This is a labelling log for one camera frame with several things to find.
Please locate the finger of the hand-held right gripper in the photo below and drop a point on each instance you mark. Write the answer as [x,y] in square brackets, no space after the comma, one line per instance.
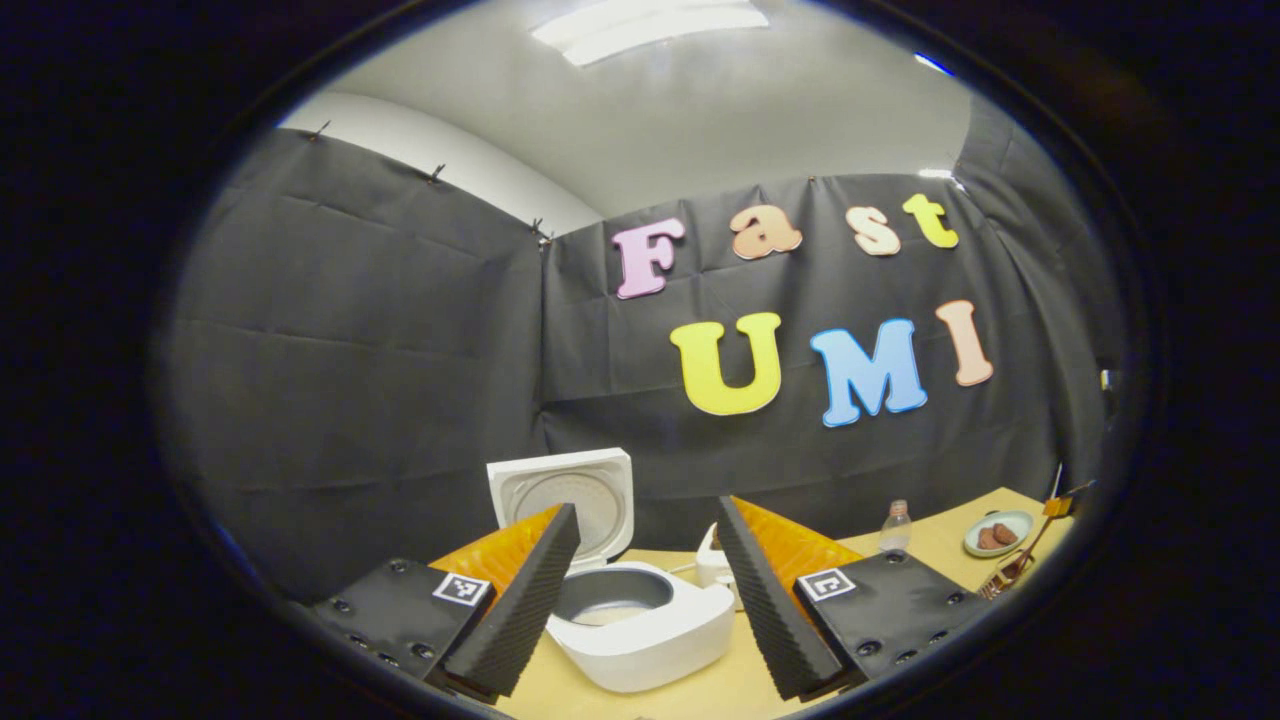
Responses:
[1068,500]

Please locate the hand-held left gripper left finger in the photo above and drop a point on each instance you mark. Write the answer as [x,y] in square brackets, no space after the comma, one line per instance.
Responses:
[520,610]

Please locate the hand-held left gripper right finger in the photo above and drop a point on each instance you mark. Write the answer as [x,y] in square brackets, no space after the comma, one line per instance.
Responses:
[765,600]

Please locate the white rice cooker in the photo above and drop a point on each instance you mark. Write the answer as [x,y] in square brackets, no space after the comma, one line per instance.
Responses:
[650,640]

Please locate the pale green plate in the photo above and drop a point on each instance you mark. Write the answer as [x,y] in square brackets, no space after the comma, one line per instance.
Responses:
[1020,520]

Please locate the white toaster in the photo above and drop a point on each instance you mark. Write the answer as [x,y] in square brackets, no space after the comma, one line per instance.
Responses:
[712,570]

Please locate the red meat slice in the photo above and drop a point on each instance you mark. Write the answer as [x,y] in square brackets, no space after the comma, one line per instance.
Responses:
[1005,533]
[988,540]

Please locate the clear plastic water bottle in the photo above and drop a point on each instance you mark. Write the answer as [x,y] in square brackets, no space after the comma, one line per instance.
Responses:
[895,530]

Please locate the black backdrop cloth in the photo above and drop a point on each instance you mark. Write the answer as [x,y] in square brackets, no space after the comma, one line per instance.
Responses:
[380,350]

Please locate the narrow ceiling light strip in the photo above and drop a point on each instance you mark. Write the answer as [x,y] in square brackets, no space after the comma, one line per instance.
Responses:
[933,64]

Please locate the wide ceiling light panel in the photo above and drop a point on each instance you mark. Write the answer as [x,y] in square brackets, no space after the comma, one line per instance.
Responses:
[650,30]

